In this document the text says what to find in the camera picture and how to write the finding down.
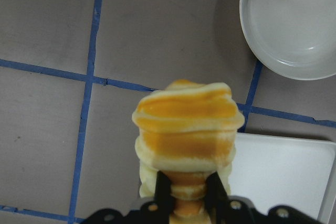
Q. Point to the white rectangular tray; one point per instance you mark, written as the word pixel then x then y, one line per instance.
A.
pixel 274 170

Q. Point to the orange striped bread loaf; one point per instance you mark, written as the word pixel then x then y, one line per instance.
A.
pixel 187 131

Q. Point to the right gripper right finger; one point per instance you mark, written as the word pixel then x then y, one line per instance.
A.
pixel 216 199

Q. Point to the cream round plate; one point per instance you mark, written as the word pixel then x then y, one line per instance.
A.
pixel 293 38

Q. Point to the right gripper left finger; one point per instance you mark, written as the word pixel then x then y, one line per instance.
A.
pixel 163 199

